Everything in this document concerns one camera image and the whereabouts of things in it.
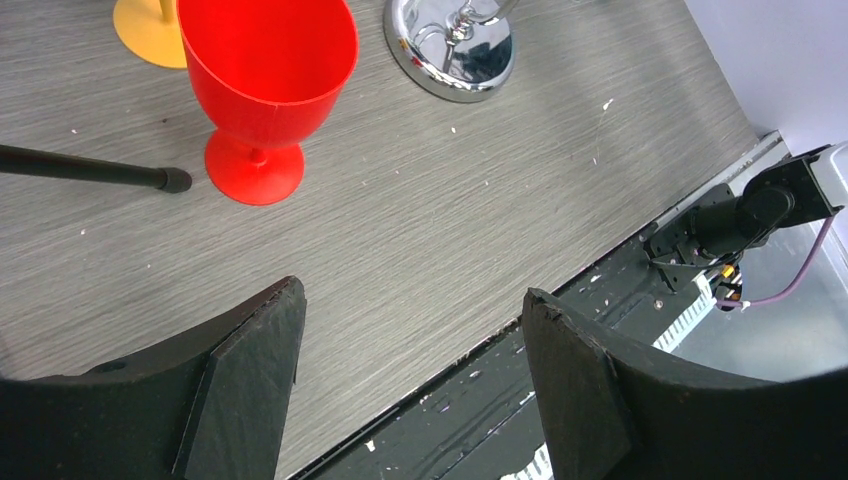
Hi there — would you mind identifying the chrome wine glass rack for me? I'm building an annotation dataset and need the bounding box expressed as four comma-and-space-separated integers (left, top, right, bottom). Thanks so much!
383, 0, 518, 104

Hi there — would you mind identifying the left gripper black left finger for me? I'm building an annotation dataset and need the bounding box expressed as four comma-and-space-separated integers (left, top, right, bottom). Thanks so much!
1, 276, 307, 479

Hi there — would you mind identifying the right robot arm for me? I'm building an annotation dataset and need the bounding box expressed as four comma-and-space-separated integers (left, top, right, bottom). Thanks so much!
646, 142, 847, 290

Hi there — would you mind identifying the yellow wine glass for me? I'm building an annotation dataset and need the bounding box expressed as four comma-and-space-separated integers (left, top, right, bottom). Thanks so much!
112, 0, 187, 69

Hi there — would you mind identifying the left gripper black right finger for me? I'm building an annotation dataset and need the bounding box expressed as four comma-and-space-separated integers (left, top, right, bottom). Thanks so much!
521, 288, 847, 479

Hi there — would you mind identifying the black perforated music stand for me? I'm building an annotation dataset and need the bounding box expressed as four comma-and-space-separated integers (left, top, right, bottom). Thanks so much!
1, 145, 193, 194

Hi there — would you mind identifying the red wine glass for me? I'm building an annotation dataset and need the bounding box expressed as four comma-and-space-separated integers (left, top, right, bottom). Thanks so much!
176, 0, 359, 206

